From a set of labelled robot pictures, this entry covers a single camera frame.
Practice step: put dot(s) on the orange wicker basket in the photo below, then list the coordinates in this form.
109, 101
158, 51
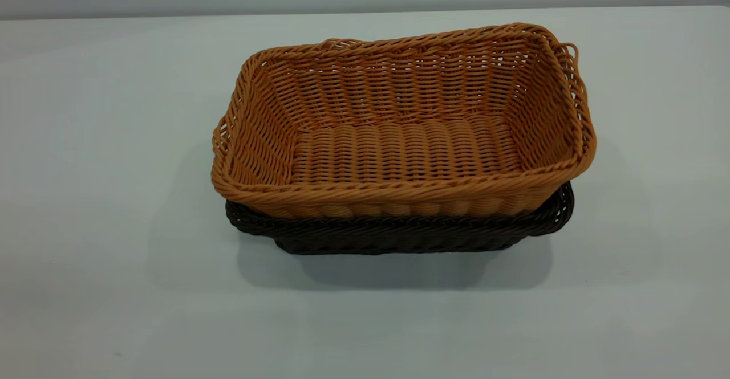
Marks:
399, 151

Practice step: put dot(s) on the black wicker basket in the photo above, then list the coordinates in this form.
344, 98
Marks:
399, 236

